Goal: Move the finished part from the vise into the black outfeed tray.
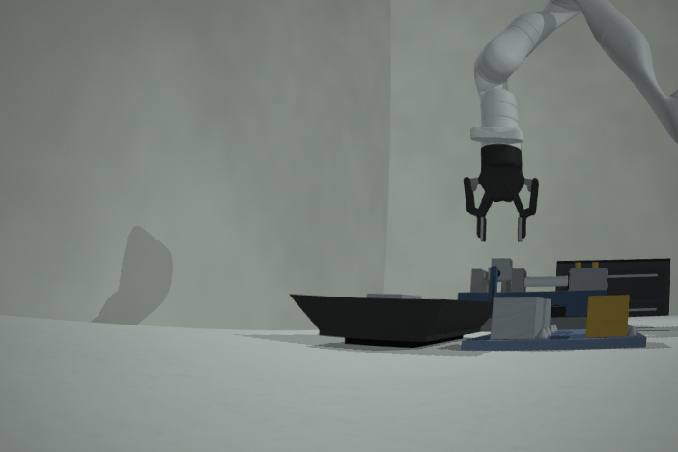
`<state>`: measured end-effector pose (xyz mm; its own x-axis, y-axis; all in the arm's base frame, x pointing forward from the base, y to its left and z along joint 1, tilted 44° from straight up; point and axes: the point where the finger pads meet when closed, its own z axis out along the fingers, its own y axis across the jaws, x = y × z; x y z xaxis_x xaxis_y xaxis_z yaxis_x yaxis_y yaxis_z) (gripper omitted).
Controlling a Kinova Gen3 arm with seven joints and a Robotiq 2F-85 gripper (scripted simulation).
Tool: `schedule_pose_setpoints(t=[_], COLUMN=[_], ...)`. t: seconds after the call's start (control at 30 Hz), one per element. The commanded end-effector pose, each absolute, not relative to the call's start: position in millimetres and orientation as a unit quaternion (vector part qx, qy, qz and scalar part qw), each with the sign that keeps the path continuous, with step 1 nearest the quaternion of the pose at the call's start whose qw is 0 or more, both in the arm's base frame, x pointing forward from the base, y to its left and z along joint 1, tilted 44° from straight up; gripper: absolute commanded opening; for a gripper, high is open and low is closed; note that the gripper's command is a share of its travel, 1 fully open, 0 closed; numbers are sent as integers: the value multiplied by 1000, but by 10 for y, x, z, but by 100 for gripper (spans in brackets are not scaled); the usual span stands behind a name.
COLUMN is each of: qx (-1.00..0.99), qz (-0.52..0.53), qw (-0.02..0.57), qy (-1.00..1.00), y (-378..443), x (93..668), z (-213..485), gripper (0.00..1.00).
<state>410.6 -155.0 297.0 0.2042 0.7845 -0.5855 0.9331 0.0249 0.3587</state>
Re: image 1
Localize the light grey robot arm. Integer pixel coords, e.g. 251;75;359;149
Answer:
470;0;678;150

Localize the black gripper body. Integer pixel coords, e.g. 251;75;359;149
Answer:
478;144;524;202

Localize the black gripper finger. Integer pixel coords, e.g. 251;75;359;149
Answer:
464;177;497;241
505;178;539;242

